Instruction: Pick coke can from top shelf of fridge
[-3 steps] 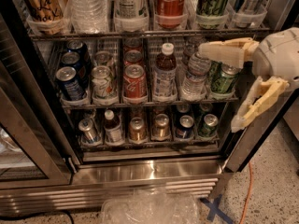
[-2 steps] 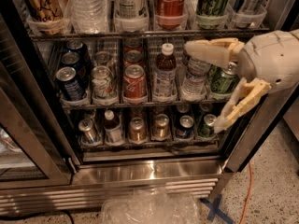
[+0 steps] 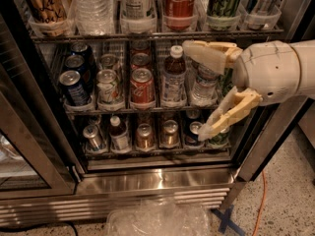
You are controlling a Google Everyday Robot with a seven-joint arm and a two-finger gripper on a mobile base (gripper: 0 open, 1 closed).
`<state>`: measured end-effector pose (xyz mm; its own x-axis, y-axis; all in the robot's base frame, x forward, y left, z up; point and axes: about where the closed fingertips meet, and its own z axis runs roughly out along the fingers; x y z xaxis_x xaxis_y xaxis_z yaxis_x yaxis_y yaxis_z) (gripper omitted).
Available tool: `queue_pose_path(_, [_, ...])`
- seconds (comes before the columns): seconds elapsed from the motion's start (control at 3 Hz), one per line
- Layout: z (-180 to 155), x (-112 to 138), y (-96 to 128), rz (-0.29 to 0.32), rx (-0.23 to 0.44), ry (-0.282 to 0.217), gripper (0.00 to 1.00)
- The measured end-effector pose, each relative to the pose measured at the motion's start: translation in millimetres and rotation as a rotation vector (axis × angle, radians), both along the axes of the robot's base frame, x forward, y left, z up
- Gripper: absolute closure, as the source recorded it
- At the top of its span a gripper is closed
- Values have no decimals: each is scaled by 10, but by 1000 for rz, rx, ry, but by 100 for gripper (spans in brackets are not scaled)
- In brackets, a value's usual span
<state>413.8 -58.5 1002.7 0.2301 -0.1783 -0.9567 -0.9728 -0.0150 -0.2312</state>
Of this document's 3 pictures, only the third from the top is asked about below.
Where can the clear water bottle top shelf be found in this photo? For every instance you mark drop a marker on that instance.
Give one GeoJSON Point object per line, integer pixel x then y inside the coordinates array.
{"type": "Point", "coordinates": [94, 17]}

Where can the green can bottom shelf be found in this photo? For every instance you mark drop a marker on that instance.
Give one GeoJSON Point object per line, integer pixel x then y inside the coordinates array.
{"type": "Point", "coordinates": [220, 139]}

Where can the stainless steel fridge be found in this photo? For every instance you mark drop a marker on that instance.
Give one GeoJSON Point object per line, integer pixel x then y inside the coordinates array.
{"type": "Point", "coordinates": [209, 176]}

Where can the red coke can middle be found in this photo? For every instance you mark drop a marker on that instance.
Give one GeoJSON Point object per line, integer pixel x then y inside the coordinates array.
{"type": "Point", "coordinates": [141, 60]}

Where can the red coke can back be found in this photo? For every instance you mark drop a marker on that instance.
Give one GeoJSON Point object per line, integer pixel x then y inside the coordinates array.
{"type": "Point", "coordinates": [140, 46]}

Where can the silver slim can bottom shelf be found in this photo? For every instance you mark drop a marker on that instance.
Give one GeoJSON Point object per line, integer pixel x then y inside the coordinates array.
{"type": "Point", "coordinates": [94, 138]}

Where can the glass fridge door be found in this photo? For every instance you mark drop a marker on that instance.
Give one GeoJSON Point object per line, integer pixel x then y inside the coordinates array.
{"type": "Point", "coordinates": [30, 166]}

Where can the blue pepsi can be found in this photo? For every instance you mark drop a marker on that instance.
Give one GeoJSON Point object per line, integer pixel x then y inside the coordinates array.
{"type": "Point", "coordinates": [73, 88]}
{"type": "Point", "coordinates": [83, 49]}
{"type": "Point", "coordinates": [78, 63]}

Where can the blue pepsi can middle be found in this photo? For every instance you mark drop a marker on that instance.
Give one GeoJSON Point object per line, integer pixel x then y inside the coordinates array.
{"type": "Point", "coordinates": [78, 63]}

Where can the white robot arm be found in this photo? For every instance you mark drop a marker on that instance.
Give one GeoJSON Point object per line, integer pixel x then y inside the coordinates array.
{"type": "Point", "coordinates": [305, 51]}

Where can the brown tea bottle bottom shelf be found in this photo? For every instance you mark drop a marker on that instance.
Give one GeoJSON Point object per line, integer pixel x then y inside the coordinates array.
{"type": "Point", "coordinates": [118, 133]}

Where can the white green can back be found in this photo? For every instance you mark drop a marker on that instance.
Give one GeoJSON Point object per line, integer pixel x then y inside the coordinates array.
{"type": "Point", "coordinates": [110, 61]}

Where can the blue pepsi can front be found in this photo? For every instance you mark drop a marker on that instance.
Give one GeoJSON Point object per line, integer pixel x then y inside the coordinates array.
{"type": "Point", "coordinates": [73, 88]}

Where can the blue can bottom shelf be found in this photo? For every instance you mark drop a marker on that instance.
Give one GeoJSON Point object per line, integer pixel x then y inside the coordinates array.
{"type": "Point", "coordinates": [192, 134]}

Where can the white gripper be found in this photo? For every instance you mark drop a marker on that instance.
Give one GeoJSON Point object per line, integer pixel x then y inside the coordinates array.
{"type": "Point", "coordinates": [266, 72]}

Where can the gold can bottom shelf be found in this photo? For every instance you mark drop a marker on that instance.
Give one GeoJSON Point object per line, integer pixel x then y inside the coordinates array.
{"type": "Point", "coordinates": [169, 135]}

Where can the red coke can front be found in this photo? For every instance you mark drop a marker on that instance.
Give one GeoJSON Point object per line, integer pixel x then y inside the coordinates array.
{"type": "Point", "coordinates": [142, 86]}

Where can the blue tape cross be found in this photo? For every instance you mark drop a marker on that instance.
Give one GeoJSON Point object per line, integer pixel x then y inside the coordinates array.
{"type": "Point", "coordinates": [226, 222]}

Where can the blue pepsi can back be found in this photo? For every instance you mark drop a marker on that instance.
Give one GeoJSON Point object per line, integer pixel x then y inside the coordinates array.
{"type": "Point", "coordinates": [83, 49]}

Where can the orange can bottom shelf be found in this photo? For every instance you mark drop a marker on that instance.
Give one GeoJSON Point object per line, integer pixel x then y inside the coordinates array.
{"type": "Point", "coordinates": [144, 136]}

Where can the clear plastic bin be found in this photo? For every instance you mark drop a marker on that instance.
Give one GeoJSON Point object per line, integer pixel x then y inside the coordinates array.
{"type": "Point", "coordinates": [158, 219]}

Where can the silver blue slim can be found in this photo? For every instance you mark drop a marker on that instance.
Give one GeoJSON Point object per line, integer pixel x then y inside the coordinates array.
{"type": "Point", "coordinates": [260, 14]}

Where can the clear water bottle middle shelf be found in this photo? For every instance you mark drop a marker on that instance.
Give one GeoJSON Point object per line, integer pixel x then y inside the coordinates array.
{"type": "Point", "coordinates": [205, 83]}

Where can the red coke can top shelf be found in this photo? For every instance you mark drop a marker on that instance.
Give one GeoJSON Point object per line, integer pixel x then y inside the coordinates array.
{"type": "Point", "coordinates": [178, 13]}

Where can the clear water bottle shelf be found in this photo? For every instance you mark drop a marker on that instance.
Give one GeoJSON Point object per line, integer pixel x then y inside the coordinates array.
{"type": "Point", "coordinates": [94, 17]}
{"type": "Point", "coordinates": [205, 83]}

